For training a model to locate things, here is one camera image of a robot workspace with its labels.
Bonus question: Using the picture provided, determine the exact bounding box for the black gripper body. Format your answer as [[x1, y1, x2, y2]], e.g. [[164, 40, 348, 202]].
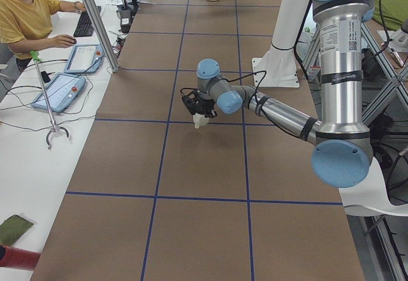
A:
[[186, 90, 214, 115]]

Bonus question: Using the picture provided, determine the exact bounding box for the white cup with handle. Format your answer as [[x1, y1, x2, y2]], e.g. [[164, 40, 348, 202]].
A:
[[193, 113, 209, 129]]

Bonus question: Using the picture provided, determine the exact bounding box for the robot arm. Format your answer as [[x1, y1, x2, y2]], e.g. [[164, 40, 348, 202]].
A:
[[180, 0, 374, 188]]

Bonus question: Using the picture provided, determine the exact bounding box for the far blue teach pendant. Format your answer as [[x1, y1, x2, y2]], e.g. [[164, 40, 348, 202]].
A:
[[64, 44, 105, 74]]

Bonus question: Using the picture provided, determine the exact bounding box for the blue teach pendant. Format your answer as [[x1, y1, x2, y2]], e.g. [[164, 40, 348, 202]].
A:
[[64, 44, 105, 74], [45, 73, 86, 113]]

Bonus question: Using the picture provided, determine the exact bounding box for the near blue teach pendant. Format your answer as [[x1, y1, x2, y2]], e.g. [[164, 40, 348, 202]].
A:
[[45, 73, 86, 113]]

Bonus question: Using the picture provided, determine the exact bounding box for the black keyboard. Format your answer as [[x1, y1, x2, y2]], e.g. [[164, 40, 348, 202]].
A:
[[73, 11, 94, 38]]

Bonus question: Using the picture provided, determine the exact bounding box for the white chair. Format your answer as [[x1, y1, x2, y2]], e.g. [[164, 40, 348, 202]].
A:
[[339, 158, 407, 217]]

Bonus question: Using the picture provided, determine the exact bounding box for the person in yellow shirt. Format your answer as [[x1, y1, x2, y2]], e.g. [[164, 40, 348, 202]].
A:
[[1, 0, 86, 71]]

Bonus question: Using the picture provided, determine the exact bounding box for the green bean bag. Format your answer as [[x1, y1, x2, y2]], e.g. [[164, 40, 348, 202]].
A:
[[1, 215, 34, 246]]

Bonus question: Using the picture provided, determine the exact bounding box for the red bottle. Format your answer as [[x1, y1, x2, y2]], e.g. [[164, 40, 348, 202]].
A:
[[1, 245, 41, 271]]

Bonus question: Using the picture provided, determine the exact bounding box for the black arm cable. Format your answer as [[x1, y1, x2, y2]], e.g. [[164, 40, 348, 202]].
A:
[[180, 70, 268, 103]]

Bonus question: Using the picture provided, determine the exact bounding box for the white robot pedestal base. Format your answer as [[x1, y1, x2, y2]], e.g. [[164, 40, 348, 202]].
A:
[[252, 0, 310, 88]]

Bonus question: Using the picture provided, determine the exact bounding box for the grabber tool with green handle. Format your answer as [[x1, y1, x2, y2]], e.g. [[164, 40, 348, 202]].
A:
[[30, 51, 70, 150]]

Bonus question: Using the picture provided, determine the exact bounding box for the aluminium frame post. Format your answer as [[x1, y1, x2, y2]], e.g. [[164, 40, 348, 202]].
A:
[[82, 0, 119, 73]]

